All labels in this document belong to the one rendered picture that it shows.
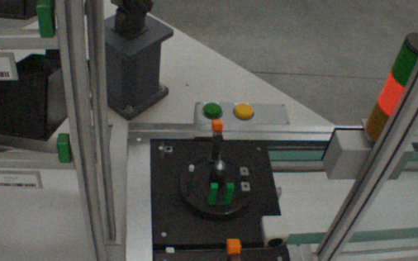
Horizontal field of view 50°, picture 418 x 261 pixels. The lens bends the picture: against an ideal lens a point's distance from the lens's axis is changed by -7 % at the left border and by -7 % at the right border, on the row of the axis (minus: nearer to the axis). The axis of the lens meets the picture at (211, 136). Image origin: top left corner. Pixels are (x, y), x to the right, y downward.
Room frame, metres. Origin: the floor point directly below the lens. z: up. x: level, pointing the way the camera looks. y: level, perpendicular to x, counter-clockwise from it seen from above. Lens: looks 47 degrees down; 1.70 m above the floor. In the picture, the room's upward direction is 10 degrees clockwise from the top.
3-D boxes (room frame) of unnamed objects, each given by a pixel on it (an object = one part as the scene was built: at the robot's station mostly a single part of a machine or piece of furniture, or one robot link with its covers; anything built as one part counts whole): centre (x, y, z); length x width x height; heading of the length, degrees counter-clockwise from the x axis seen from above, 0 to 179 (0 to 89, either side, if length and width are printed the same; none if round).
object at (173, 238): (0.55, -0.02, 0.96); 0.24 x 0.24 x 0.02; 12
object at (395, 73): (0.48, -0.23, 1.38); 0.05 x 0.05 x 0.05
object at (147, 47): (0.89, 0.22, 0.96); 0.15 x 0.15 x 0.20; 58
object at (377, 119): (0.48, -0.23, 1.28); 0.05 x 0.05 x 0.05
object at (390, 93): (0.48, -0.23, 1.33); 0.05 x 0.05 x 0.05
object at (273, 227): (0.48, -0.14, 0.97); 0.05 x 0.05 x 0.04; 12
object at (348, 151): (0.48, -0.23, 1.29); 0.12 x 0.05 x 0.25; 102
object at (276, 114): (0.78, -0.06, 0.93); 0.21 x 0.07 x 0.06; 102
